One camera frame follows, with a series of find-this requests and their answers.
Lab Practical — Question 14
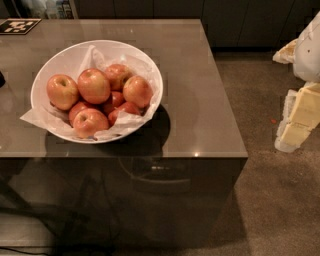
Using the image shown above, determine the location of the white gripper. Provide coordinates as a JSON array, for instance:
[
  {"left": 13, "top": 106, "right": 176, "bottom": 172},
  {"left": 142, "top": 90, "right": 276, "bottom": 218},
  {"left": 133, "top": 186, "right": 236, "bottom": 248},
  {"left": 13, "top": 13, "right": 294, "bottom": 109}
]
[{"left": 272, "top": 11, "right": 320, "bottom": 153}]

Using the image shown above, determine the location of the red apple lower right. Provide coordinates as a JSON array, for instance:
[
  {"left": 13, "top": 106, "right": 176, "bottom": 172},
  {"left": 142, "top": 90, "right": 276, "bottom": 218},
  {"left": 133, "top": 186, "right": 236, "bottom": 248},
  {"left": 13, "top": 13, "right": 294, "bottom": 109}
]
[{"left": 108, "top": 102, "right": 141, "bottom": 126}]

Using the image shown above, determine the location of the red apple back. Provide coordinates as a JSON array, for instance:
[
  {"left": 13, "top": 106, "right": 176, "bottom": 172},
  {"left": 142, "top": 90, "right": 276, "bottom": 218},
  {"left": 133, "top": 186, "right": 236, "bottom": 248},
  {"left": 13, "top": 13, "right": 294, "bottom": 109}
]
[{"left": 105, "top": 64, "right": 133, "bottom": 91}]

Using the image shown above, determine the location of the red apple centre small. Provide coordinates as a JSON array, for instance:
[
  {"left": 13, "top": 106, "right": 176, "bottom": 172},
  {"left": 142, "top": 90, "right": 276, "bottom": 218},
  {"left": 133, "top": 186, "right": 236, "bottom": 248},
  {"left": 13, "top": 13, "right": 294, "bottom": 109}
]
[{"left": 102, "top": 91, "right": 124, "bottom": 115}]

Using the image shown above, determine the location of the white bowl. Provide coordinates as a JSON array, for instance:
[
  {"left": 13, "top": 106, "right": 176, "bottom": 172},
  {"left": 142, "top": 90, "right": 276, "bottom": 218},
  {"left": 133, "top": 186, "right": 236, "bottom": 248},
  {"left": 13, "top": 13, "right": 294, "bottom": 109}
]
[{"left": 30, "top": 39, "right": 164, "bottom": 145}]

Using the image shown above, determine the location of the red apple top middle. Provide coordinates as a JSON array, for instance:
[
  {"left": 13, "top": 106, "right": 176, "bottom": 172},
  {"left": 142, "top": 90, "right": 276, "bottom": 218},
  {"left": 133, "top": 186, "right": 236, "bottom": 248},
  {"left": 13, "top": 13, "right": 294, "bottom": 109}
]
[{"left": 77, "top": 68, "right": 111, "bottom": 104}]

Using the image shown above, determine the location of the red apple front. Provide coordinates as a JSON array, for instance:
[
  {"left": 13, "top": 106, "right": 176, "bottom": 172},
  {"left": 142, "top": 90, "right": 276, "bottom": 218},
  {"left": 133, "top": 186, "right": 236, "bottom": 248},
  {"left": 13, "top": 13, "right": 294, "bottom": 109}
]
[{"left": 73, "top": 108, "right": 109, "bottom": 139}]

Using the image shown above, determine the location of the red apple lower left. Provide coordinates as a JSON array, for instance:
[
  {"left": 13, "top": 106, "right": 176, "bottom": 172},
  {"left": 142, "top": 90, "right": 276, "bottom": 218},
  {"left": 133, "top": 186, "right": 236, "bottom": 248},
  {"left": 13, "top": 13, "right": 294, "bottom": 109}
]
[{"left": 68, "top": 101, "right": 95, "bottom": 125}]

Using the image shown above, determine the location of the red apple far left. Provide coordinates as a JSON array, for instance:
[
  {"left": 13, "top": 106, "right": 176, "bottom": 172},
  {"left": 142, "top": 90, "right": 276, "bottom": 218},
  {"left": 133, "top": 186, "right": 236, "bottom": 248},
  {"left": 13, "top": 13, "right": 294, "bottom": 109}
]
[{"left": 46, "top": 74, "right": 79, "bottom": 111}]

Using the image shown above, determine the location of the dark cabinet front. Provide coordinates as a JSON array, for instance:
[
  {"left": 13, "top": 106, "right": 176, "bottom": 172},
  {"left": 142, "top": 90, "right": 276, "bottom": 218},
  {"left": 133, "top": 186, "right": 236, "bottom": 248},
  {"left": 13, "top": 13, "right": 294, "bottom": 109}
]
[{"left": 73, "top": 0, "right": 320, "bottom": 48}]

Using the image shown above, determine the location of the white paper liner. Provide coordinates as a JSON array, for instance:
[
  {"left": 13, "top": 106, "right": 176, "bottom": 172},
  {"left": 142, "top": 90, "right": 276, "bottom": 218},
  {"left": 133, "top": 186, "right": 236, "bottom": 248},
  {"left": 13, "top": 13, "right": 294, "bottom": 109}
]
[{"left": 19, "top": 44, "right": 162, "bottom": 142}]

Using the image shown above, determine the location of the black white marker tag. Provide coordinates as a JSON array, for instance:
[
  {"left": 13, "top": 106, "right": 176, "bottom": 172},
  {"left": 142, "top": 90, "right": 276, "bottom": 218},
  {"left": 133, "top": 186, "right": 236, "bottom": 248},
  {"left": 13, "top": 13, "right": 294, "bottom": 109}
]
[{"left": 0, "top": 18, "right": 40, "bottom": 35}]

